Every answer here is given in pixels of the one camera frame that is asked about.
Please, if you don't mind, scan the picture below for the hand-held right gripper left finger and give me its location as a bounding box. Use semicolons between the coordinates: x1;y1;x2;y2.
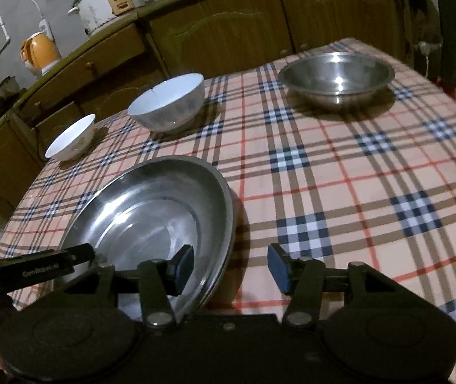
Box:
68;244;196;327

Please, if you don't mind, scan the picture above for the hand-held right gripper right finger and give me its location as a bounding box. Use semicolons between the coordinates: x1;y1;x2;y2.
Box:
267;243;407;327

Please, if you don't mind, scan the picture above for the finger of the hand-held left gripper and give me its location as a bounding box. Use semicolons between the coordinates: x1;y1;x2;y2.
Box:
66;243;96;268

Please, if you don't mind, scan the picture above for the small white bowl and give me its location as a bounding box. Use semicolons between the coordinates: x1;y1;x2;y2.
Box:
45;114;96;162

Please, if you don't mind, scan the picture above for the large white bowl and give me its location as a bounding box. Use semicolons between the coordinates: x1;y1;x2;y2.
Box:
127;73;205;134

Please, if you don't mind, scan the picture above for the deep steel bowl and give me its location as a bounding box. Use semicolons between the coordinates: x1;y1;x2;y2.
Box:
278;52;396;112

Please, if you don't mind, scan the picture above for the plaid tablecloth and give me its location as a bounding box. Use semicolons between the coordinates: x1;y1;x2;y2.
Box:
0;38;456;369

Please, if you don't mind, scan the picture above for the dull metal pot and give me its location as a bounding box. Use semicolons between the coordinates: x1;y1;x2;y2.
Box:
0;76;20;100

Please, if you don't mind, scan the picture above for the orange electric kettle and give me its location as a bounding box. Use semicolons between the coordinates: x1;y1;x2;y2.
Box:
20;32;61;76

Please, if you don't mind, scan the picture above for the wooden cabinet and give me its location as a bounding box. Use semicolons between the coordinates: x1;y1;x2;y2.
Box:
0;0;437;217

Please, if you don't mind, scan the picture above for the red floor object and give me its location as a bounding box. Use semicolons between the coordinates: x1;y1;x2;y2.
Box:
436;75;456;97

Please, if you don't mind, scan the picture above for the white rice cooker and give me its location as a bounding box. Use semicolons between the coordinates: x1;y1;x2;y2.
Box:
68;0;145;36

